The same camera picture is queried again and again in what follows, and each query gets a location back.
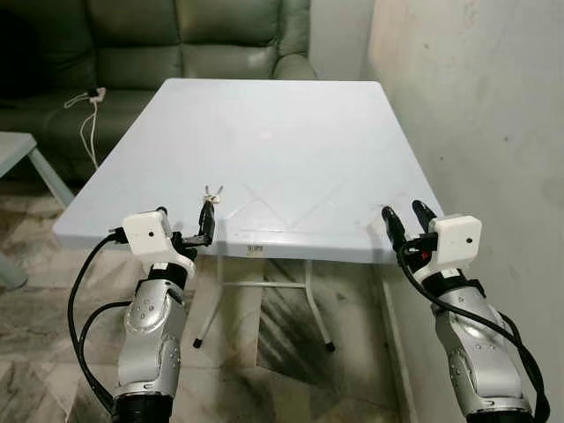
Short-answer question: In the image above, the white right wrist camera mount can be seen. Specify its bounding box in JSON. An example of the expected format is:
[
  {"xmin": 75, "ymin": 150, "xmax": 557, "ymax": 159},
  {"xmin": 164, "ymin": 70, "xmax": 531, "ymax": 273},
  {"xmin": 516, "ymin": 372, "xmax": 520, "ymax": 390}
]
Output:
[{"xmin": 421, "ymin": 214, "xmax": 482, "ymax": 285}]

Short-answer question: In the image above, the white charger with cable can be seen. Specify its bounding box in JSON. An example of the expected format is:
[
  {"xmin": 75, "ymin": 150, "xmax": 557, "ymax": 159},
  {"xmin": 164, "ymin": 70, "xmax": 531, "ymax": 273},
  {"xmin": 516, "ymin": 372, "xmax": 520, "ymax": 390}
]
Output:
[{"xmin": 63, "ymin": 85, "xmax": 108, "ymax": 170}]

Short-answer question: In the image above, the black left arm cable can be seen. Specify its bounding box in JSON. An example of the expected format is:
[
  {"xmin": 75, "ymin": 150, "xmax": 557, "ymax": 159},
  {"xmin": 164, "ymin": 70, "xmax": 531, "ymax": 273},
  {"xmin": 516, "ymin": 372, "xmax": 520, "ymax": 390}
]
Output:
[
  {"xmin": 78, "ymin": 301, "xmax": 135, "ymax": 408},
  {"xmin": 67, "ymin": 228, "xmax": 125, "ymax": 413}
]

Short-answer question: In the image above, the small grey side table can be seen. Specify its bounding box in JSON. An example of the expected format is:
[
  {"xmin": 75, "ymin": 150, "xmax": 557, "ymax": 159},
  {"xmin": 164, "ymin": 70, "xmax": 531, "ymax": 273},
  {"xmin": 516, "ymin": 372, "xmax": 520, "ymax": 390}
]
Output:
[{"xmin": 0, "ymin": 132, "xmax": 77, "ymax": 292}]

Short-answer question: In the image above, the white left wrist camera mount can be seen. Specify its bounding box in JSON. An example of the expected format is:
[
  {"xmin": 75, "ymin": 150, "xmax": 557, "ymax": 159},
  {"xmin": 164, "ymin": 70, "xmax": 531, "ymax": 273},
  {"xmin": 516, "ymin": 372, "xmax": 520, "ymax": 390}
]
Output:
[{"xmin": 122, "ymin": 210, "xmax": 197, "ymax": 271}]

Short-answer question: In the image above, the green leather sofa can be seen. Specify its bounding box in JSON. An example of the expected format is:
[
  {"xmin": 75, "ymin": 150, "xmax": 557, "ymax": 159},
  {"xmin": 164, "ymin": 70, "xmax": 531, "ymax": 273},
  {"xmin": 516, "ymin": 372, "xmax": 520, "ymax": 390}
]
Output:
[{"xmin": 0, "ymin": 0, "xmax": 319, "ymax": 188}]

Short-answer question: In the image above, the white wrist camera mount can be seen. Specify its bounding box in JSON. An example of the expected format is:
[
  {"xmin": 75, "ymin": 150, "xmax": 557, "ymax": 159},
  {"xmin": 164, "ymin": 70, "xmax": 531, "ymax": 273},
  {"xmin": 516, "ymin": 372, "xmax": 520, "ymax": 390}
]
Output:
[
  {"xmin": 122, "ymin": 210, "xmax": 197, "ymax": 271},
  {"xmin": 421, "ymin": 214, "xmax": 482, "ymax": 285}
]

